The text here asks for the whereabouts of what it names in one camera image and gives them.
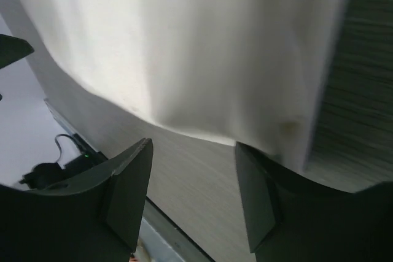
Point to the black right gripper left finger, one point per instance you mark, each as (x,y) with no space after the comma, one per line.
(93,216)

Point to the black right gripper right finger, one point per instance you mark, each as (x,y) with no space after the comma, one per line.
(291,218)

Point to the cream white t shirt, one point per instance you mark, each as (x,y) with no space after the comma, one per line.
(225,71)

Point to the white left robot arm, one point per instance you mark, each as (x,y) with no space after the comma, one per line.
(13,49)

